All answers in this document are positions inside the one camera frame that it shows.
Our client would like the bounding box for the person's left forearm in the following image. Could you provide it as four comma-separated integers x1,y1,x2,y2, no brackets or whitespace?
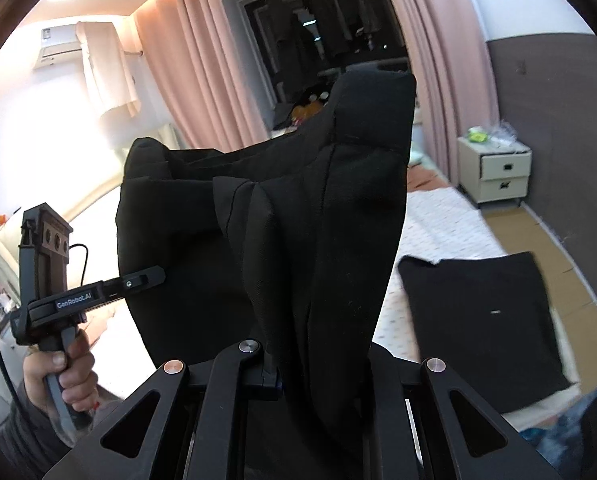
0,385,76,480

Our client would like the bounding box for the orange object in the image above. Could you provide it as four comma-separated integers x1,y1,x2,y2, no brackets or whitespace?
291,92,329,123

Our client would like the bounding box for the bed with dotted sheet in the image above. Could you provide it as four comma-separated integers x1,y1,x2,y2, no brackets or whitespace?
86,180,582,413

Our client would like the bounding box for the dark balcony window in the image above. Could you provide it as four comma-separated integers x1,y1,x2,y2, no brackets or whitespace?
212,0,410,133

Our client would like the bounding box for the blue patterned cloth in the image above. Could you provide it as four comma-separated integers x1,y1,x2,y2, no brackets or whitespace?
503,380,597,480

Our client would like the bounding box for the clear plastic bag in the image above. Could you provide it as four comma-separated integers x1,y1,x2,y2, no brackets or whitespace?
489,120,527,150

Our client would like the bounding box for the folded black garment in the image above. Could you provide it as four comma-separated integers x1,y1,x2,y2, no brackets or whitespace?
397,251,572,413

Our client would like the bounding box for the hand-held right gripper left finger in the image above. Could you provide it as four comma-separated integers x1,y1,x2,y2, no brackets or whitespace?
43,337,284,480

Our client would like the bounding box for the thin black cable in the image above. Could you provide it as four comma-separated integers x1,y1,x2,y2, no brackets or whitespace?
68,244,90,286

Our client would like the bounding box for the flattened cardboard sheet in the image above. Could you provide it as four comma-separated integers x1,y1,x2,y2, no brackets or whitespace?
483,205,597,341

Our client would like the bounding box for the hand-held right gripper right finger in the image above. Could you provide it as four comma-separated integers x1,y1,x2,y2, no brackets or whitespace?
363,342,562,480

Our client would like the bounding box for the black garment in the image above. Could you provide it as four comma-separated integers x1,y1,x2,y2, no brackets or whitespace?
397,251,572,413
116,71,418,480

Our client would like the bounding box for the beige hanging cloth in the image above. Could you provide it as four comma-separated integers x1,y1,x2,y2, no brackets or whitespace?
76,21,142,120

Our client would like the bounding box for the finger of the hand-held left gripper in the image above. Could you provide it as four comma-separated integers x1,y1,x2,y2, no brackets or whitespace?
94,266,167,297

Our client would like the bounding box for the white air conditioner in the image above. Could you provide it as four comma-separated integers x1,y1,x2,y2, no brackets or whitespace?
32,22,86,70

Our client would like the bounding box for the row of hanging dark clothes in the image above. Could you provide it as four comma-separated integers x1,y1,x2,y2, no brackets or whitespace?
263,0,404,91

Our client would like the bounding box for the cream nightstand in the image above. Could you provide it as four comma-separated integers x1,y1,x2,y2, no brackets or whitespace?
457,135,533,207

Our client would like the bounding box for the person's left hand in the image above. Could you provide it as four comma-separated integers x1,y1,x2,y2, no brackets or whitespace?
22,332,99,416

